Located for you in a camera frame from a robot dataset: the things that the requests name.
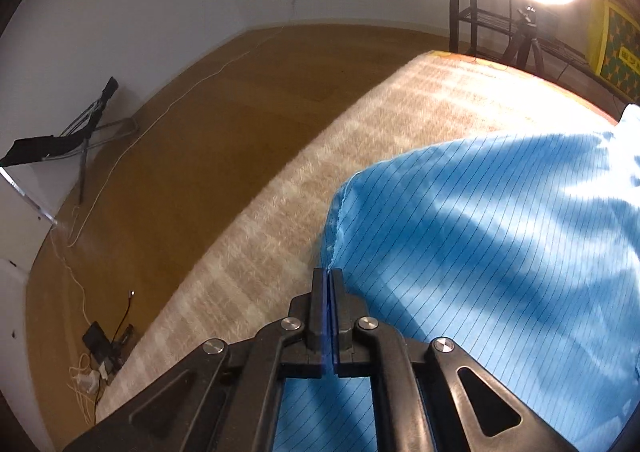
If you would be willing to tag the beige plaid blanket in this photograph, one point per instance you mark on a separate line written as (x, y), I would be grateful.
(300, 172)

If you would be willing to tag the black folding stand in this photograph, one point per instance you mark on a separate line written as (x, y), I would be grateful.
(30, 147)

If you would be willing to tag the black power adapter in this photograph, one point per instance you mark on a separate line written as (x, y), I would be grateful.
(97, 338)

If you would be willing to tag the light blue striped jacket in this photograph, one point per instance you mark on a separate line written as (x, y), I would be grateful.
(475, 232)

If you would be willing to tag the black metal clothes rack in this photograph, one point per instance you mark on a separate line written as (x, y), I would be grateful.
(456, 7)

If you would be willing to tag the white power strip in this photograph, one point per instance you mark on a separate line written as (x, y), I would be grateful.
(87, 379)

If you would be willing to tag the yellow green patterned box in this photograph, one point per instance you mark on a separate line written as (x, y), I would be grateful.
(617, 47)

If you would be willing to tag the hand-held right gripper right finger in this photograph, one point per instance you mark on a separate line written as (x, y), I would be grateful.
(343, 327)

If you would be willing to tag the black tripod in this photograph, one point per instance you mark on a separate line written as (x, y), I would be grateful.
(525, 34)

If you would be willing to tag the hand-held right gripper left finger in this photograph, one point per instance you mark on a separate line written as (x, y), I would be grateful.
(320, 332)

